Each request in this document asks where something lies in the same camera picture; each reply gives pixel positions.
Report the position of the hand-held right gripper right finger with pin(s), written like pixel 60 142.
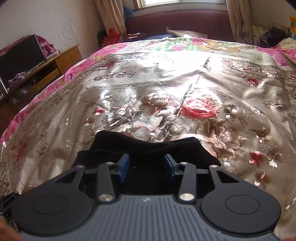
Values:
pixel 169 168

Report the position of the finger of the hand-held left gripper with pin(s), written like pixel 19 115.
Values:
pixel 8 202

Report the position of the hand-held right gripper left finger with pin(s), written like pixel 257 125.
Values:
pixel 123 168

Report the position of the black pants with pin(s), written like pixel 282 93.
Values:
pixel 150 143

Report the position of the floral satin bedspread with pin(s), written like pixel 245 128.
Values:
pixel 166 83

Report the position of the wooden cabinet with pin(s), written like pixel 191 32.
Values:
pixel 64 60

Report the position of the purple cloth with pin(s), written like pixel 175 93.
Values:
pixel 17 78

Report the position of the red bag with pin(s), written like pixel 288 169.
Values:
pixel 111 38

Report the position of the white pillow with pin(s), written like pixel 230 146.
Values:
pixel 185 32

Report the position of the pink cloth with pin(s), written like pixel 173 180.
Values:
pixel 47 47

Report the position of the black television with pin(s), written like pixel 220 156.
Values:
pixel 18 58

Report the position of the maroon padded bench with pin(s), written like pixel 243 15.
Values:
pixel 182 22

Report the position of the beige floral curtain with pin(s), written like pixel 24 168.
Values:
pixel 239 20
pixel 111 16

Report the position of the blue plastic bag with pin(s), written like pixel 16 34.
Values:
pixel 127 14

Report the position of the white basket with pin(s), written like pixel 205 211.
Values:
pixel 259 34

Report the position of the dark clothes pile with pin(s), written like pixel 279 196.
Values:
pixel 275 36

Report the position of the pink floral quilt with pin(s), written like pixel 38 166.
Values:
pixel 288 46

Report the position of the orange package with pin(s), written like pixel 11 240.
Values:
pixel 292 25

